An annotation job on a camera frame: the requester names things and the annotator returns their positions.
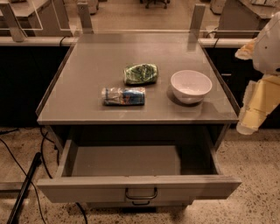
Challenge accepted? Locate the grey top drawer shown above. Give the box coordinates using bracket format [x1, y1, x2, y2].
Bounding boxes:
[38, 140, 242, 203]

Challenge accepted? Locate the grey drawer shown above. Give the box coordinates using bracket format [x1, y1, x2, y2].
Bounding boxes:
[87, 200, 193, 208]
[38, 140, 242, 203]

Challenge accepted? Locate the grey drawer cabinet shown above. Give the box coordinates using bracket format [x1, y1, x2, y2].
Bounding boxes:
[37, 32, 241, 207]

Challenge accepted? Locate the grey bottom drawer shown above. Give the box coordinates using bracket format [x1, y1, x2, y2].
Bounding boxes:
[87, 200, 193, 208]

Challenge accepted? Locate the white ceramic bowl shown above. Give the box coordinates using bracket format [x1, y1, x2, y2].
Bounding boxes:
[171, 70, 213, 104]

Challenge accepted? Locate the grey background desk right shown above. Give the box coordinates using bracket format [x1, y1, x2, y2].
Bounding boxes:
[217, 0, 280, 39]

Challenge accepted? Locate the grey background desk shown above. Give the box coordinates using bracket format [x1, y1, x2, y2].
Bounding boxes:
[0, 0, 73, 37]
[217, 0, 280, 39]

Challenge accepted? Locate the green snack bag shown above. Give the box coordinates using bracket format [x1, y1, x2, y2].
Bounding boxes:
[123, 64, 158, 85]

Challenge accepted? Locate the blue snack bag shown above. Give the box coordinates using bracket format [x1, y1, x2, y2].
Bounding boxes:
[101, 87, 145, 106]

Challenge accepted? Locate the black office chair base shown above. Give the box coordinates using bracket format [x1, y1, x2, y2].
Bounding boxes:
[139, 0, 171, 9]

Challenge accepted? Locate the black bar on floor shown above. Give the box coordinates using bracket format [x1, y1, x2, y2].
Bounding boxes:
[7, 152, 41, 224]

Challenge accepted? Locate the grey background desk left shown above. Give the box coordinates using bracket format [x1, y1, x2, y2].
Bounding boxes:
[0, 0, 73, 37]

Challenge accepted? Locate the right grey metal post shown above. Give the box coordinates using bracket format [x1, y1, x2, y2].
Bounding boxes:
[190, 3, 206, 38]

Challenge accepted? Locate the grey metal post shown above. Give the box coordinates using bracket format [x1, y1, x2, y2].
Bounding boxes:
[77, 2, 93, 34]
[0, 2, 25, 42]
[190, 3, 206, 38]

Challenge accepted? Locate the middle grey metal post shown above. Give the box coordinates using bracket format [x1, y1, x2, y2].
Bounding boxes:
[77, 2, 93, 34]

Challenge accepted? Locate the black floor cable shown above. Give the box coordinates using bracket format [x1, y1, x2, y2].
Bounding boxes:
[0, 125, 89, 224]

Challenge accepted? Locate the left grey metal post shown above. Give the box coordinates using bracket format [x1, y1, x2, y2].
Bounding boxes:
[0, 2, 25, 42]

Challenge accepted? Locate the white horizontal rail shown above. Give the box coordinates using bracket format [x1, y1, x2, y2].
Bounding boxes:
[0, 37, 251, 48]

